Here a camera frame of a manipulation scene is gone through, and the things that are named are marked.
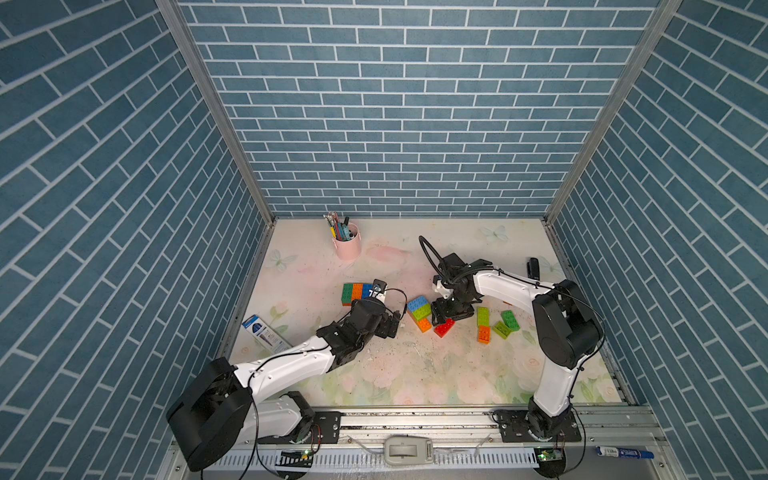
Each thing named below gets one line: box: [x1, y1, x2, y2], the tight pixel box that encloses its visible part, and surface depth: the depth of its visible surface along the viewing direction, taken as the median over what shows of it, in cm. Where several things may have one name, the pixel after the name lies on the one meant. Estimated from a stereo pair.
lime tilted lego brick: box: [493, 321, 512, 340], surface depth 91 cm
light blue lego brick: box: [407, 296, 429, 313], surface depth 95 cm
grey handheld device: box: [384, 436, 434, 465], surface depth 70 cm
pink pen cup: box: [332, 223, 361, 261], surface depth 104 cm
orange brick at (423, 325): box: [417, 318, 432, 333], surface depth 93 cm
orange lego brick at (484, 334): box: [478, 325, 491, 344], surface depth 92 cm
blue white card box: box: [242, 315, 291, 354], surface depth 91 cm
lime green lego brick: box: [412, 304, 431, 321], surface depth 93 cm
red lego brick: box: [434, 318, 455, 338], surface depth 91 cm
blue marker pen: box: [595, 445, 655, 459], surface depth 71 cm
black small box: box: [527, 257, 540, 281], surface depth 106 cm
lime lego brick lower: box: [477, 306, 491, 327], surface depth 96 cm
